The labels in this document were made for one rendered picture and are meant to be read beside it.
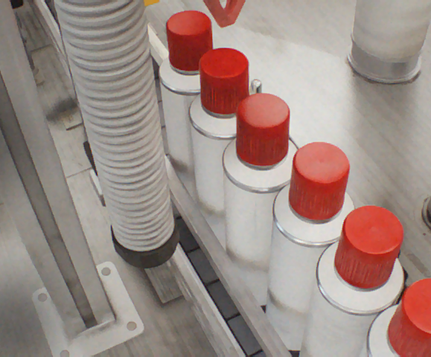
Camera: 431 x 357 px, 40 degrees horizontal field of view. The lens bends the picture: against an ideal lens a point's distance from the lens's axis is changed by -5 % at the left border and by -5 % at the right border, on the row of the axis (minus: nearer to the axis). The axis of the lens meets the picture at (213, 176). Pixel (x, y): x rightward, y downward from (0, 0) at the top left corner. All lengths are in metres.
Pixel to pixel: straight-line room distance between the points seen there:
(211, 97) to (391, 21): 0.31
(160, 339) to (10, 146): 0.26
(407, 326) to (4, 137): 0.25
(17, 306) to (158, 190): 0.36
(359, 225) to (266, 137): 0.08
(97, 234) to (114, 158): 0.39
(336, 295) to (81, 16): 0.21
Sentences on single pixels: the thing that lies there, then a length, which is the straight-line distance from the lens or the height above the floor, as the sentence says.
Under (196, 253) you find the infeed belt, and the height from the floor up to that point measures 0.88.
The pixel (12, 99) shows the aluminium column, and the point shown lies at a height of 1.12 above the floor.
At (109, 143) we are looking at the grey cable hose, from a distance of 0.25.
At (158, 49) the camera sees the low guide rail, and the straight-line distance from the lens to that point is 0.70.
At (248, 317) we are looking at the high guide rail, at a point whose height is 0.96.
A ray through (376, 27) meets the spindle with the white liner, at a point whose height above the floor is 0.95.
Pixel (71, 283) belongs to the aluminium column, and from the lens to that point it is 0.53.
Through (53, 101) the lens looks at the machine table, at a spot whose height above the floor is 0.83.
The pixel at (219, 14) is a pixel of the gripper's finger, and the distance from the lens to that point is 0.55.
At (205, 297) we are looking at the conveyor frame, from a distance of 0.54.
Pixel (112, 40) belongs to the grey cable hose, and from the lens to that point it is 0.21.
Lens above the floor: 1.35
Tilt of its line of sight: 50 degrees down
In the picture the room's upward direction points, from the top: 3 degrees counter-clockwise
